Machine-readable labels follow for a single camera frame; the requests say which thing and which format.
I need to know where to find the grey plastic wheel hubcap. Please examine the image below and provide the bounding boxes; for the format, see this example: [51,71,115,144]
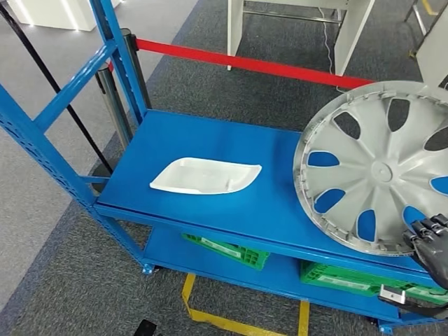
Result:
[293,80,448,257]

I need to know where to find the dark stanchion post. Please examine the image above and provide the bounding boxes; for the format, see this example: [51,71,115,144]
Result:
[121,28,152,112]

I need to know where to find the thin white hanging cable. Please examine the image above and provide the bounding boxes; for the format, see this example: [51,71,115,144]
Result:
[318,6,345,94]

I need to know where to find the white plastic tray part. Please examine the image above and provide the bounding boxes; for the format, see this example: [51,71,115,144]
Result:
[149,157,262,196]

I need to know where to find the chrome stanchion post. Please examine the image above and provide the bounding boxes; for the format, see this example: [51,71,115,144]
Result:
[95,62,134,151]

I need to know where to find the red barrier belt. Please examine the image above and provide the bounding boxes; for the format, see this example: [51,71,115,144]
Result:
[107,38,375,90]

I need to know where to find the metal frame legs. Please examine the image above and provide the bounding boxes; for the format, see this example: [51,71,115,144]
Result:
[404,0,448,59]

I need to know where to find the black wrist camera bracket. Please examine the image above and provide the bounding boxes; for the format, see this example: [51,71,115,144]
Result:
[379,296,448,321]

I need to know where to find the black diagonal strap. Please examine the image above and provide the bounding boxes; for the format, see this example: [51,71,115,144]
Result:
[0,2,115,175]

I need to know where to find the white wall panel furniture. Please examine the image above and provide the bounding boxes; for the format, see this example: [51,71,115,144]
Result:
[416,13,448,91]

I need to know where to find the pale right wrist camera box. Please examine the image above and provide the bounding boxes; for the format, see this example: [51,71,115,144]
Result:
[379,283,407,306]

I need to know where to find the blue metal shelf rack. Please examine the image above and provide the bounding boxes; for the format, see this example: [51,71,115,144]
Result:
[0,0,448,336]

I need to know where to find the white panel-leg table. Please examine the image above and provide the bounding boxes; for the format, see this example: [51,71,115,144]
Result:
[227,0,375,78]

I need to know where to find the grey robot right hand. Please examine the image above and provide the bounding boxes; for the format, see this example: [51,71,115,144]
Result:
[402,213,448,291]

